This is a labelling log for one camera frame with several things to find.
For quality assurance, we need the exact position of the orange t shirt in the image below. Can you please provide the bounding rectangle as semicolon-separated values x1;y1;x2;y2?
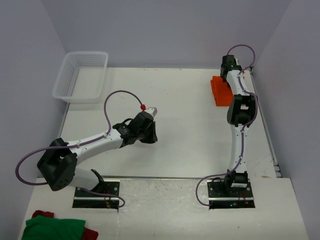
210;76;233;107

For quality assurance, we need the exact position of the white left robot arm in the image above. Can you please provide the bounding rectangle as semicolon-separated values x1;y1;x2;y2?
37;107;158;197

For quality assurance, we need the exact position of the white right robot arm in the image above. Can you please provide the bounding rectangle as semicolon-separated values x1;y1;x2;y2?
220;54;258;197

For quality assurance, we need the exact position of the white plastic basket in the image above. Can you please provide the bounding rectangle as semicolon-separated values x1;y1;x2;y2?
52;51;109;104

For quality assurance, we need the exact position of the red folded t shirt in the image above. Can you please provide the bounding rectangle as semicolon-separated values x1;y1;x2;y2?
31;210;99;240

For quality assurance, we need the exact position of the green folded t shirt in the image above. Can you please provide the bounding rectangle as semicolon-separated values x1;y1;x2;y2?
21;216;86;240

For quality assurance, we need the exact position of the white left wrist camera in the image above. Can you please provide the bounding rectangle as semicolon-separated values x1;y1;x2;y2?
145;107;158;118

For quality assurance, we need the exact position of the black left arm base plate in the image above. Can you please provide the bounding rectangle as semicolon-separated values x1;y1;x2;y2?
72;180;123;210

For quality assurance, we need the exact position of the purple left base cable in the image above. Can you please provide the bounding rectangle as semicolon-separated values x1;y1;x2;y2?
79;187;126;208

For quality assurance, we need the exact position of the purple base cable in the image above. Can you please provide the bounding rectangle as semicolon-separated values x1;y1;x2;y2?
195;169;236;207
79;187;126;208

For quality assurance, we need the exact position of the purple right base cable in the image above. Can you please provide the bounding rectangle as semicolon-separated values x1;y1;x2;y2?
195;169;236;207

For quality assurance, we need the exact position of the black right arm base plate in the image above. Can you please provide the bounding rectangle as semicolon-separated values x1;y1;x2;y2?
207;178;256;210

